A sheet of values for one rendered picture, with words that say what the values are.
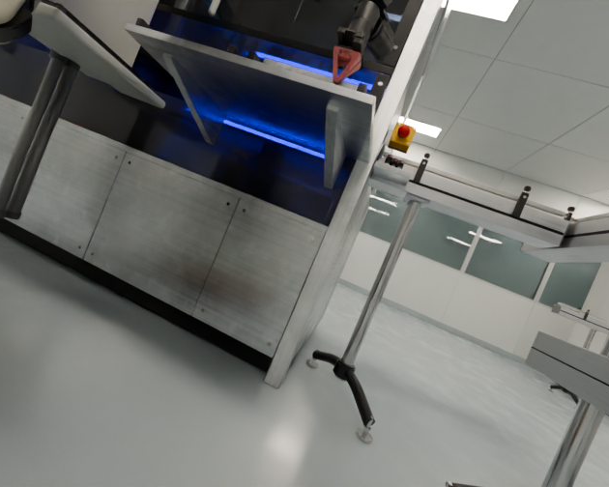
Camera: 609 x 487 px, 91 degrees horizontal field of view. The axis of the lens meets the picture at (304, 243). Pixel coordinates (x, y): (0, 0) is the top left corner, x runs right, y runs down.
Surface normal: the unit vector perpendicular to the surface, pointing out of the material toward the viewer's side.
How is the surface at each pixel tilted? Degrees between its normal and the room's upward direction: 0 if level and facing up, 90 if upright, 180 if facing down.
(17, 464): 0
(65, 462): 0
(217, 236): 90
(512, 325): 90
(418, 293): 90
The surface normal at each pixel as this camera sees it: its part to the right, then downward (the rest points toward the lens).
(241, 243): -0.19, -0.06
